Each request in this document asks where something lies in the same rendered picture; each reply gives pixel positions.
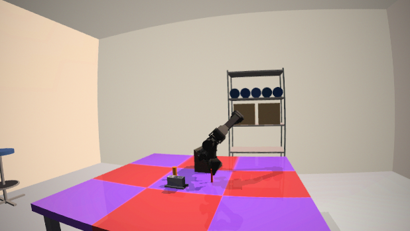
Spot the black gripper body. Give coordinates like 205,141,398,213
205,148,221,165

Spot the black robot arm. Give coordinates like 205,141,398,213
197,110,244,161

